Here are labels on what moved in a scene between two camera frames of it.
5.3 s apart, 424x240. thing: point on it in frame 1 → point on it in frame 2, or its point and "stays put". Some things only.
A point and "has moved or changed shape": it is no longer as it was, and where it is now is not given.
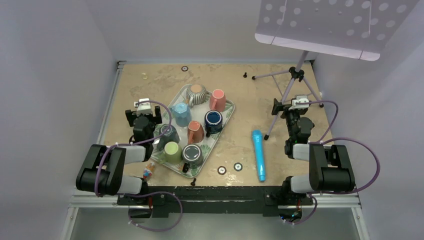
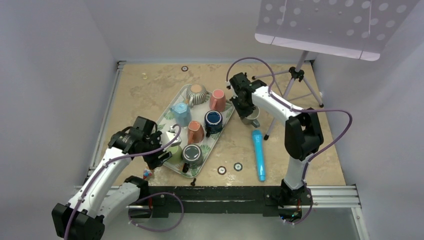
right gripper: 278,106 → 242,112
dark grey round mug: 192,157 stays put
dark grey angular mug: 171,135 has moved or changed shape
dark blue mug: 213,122 stays put
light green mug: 173,152 stays put
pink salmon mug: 217,100 stays put
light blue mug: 182,113 stays put
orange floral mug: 195,132 stays put
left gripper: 131,115 → 154,161
